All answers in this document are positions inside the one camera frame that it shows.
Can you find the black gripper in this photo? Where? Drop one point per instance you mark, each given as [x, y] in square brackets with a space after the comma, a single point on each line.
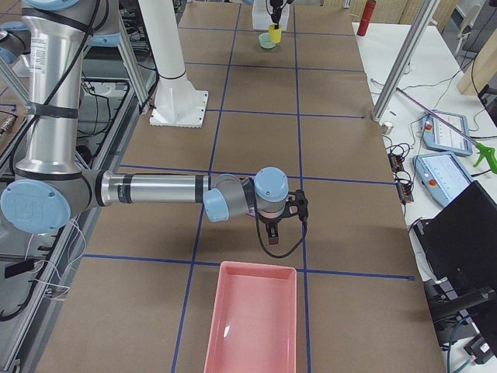
[276, 8]
[270, 221]

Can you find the clear plastic storage box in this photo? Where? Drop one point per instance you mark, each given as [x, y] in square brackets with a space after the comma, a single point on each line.
[262, 17]

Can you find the aluminium frame post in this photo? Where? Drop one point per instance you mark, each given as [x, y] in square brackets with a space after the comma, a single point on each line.
[414, 35]

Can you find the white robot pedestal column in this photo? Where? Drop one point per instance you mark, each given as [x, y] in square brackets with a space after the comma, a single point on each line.
[177, 102]

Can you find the black laptop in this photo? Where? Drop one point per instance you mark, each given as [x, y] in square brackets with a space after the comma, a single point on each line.
[460, 242]

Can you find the green handled reach grabber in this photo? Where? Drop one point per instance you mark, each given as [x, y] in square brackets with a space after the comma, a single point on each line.
[485, 152]

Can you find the teach pendant tablet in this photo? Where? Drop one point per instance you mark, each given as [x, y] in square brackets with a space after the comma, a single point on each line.
[439, 137]
[443, 176]

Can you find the mint green bowl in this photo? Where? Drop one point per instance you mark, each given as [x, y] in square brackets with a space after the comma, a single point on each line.
[265, 41]

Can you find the yellow plastic cup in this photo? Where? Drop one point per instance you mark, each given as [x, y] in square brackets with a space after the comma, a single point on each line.
[275, 33]

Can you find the far teach pendant tablet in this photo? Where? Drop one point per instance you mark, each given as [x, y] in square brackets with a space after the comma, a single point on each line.
[439, 137]

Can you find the pink plastic tray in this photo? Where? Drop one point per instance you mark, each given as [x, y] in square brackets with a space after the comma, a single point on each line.
[254, 321]

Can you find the red metal bottle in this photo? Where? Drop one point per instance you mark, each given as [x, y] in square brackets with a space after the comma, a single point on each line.
[365, 18]

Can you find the near teach pendant tablet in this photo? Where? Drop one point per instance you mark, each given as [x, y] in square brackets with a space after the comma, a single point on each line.
[443, 176]

